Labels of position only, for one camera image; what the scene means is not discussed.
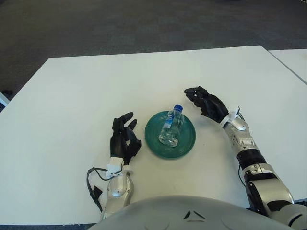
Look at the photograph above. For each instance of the white furniture corner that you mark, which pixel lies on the white furniture corner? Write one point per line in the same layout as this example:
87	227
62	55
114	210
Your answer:
3	99

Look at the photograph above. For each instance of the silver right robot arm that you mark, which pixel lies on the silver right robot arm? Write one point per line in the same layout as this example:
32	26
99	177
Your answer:
259	167

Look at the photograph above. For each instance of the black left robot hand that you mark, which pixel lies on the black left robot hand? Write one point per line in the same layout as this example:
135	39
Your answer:
122	143

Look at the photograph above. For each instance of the clear bottle with blue cap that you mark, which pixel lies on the clear bottle with blue cap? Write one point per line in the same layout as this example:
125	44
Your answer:
171	129

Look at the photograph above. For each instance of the green round plate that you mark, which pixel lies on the green round plate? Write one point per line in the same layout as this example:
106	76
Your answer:
153	139

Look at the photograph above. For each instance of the grey robot torso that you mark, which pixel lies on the grey robot torso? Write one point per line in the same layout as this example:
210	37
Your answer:
156	215

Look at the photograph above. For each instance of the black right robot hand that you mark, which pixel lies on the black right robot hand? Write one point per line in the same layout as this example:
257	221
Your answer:
212	105

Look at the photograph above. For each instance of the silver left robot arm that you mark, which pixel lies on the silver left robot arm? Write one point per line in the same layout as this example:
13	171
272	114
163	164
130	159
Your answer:
118	189

